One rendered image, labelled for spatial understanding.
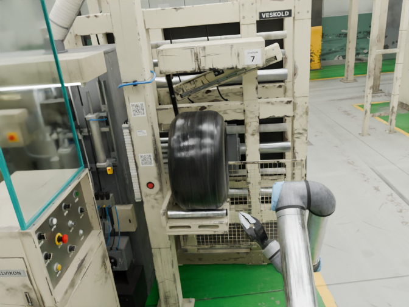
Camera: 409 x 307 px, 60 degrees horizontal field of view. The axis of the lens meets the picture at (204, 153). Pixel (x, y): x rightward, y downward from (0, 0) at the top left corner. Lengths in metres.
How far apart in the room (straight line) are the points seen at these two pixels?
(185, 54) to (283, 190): 1.01
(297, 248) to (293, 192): 0.21
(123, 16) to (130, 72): 0.26
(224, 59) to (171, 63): 0.30
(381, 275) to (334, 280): 0.36
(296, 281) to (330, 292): 1.56
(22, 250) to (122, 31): 1.07
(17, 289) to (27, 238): 0.27
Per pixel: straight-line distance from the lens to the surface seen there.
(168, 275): 2.42
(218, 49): 2.04
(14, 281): 1.68
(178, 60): 2.07
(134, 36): 1.84
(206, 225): 2.03
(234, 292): 2.84
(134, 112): 1.91
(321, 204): 1.46
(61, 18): 2.27
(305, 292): 1.34
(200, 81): 2.22
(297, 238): 1.37
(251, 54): 2.04
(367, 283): 3.02
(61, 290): 1.76
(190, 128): 1.82
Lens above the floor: 1.98
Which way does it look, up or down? 22 degrees down
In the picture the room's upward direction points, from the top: 5 degrees counter-clockwise
